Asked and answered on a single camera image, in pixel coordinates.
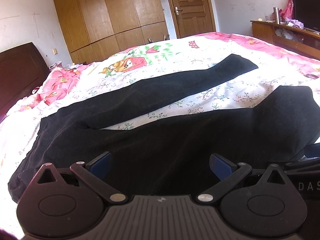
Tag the wooden door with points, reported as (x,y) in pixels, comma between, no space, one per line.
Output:
(192,17)

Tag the floral bed quilt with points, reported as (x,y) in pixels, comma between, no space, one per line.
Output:
(63,87)

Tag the wooden wardrobe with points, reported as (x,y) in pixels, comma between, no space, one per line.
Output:
(96,29)

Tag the dark wooden headboard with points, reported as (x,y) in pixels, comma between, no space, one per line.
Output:
(22,69)

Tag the steel thermos cup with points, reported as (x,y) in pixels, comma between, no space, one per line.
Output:
(276,15)

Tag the wooden tv cabinet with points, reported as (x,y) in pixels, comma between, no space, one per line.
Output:
(300,41)

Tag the black television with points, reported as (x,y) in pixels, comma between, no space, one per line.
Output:
(307,12)

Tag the black pants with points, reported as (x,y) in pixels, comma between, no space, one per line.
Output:
(171,155)

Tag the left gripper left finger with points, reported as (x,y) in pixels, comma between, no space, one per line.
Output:
(92,174)

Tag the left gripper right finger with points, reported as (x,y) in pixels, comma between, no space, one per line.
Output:
(229,174)

